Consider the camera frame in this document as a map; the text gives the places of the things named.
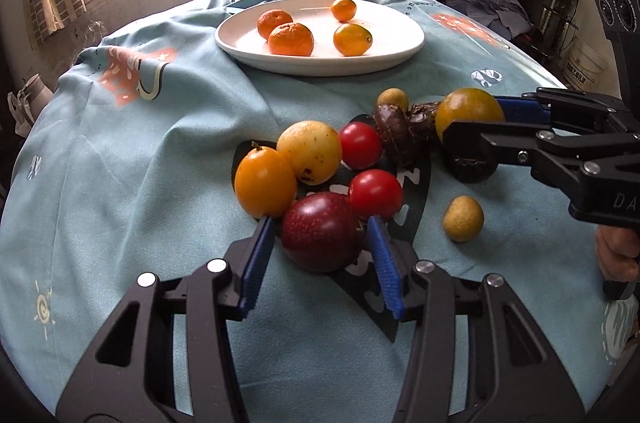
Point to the orange mandarin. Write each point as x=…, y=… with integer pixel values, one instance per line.
x=291, y=40
x=272, y=22

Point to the person's right hand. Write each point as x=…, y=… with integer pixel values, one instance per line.
x=617, y=255

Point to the red cherry tomato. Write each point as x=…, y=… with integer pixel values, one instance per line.
x=375, y=194
x=360, y=145

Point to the small orange kumquat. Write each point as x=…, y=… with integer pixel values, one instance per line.
x=343, y=10
x=352, y=40

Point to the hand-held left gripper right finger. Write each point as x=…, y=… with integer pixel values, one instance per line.
x=385, y=270

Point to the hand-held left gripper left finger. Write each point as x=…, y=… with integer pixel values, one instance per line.
x=257, y=270

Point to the light blue printed tablecloth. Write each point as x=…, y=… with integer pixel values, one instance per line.
x=150, y=183

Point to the tan longan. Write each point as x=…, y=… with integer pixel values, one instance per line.
x=463, y=219
x=393, y=99

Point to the grey-blue clothing pile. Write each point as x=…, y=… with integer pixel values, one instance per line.
x=492, y=10

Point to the dark wrinkled passion fruit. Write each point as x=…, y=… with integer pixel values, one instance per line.
x=424, y=120
x=392, y=135

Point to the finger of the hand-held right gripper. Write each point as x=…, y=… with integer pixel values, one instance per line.
x=480, y=143
x=525, y=110

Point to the orange oval fruit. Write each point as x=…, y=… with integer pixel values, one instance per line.
x=265, y=183

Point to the yellow-green round orange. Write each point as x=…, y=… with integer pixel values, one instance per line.
x=467, y=108

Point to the white plastic bucket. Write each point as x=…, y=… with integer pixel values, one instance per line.
x=585, y=63

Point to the yellow passion fruit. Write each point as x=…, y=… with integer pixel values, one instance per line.
x=309, y=150

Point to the dark red plum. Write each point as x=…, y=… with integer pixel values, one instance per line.
x=320, y=233

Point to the white cloth bag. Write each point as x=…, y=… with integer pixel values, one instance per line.
x=27, y=103

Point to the white oval plate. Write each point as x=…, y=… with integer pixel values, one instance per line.
x=385, y=40

